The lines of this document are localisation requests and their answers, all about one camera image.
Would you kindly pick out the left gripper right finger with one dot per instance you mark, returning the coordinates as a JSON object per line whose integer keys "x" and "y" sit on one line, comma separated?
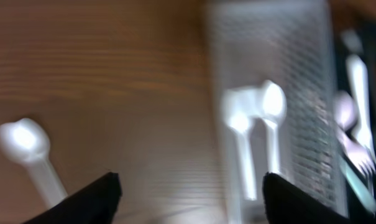
{"x": 287, "y": 204}

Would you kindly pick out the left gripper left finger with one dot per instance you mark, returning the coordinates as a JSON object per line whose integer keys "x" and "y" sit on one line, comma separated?
{"x": 95, "y": 204}

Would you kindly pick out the white plastic fork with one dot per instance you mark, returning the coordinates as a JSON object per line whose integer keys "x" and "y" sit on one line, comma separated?
{"x": 358, "y": 78}
{"x": 360, "y": 190}

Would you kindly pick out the white plastic spoon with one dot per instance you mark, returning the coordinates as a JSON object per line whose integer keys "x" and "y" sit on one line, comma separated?
{"x": 345, "y": 116}
{"x": 274, "y": 109}
{"x": 26, "y": 143}
{"x": 237, "y": 114}

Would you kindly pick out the clear plastic basket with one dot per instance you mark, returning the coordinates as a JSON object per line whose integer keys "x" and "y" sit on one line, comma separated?
{"x": 288, "y": 43}

